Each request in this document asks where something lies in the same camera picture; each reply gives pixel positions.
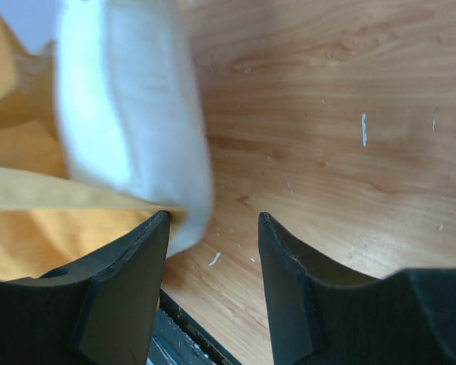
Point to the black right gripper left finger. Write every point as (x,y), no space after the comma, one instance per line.
(98,309)

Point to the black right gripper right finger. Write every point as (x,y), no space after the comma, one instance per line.
(322,312)

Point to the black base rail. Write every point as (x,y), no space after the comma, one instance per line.
(178,339)

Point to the white bear print pillow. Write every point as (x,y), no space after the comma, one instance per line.
(128,107)

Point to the yellow pillowcase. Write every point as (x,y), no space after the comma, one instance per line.
(46,220)

